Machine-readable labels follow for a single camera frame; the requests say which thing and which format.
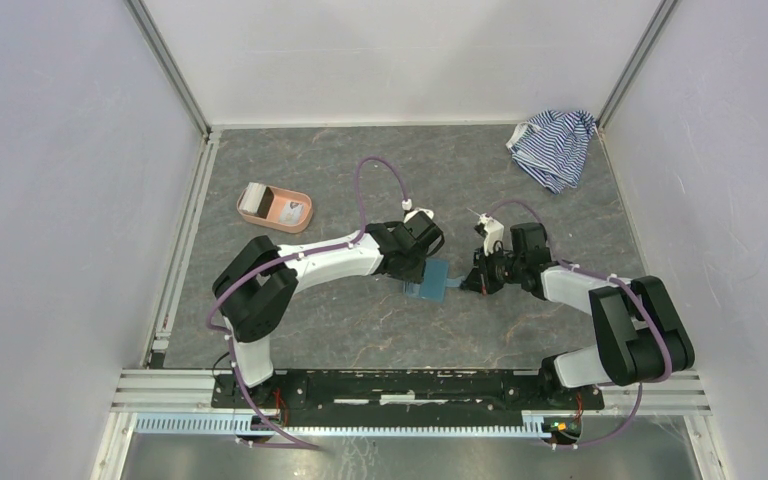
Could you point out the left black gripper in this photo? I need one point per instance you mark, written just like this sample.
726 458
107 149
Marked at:
416 274

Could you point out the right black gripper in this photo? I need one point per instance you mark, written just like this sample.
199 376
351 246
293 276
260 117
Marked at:
479 279

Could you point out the teal card holder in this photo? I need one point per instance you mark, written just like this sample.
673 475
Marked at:
436 282

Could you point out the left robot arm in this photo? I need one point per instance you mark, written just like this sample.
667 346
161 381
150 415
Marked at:
253 292

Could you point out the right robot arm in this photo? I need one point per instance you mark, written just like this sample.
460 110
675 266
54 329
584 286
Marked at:
639 335

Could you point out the white VIP card in tray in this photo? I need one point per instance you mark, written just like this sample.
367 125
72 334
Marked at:
292 213

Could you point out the stack of credit cards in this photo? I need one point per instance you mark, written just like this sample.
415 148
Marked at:
256 200

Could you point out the pink oval tray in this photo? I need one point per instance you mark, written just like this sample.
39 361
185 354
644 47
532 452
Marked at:
275 208

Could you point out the blue striped cloth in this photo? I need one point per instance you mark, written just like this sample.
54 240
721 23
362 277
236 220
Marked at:
552 147

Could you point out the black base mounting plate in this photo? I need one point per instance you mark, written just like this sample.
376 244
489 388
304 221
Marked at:
416 398

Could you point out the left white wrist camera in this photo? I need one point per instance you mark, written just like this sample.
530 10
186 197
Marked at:
410 212

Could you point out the aluminium frame rail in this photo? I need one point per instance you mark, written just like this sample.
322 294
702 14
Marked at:
195 424

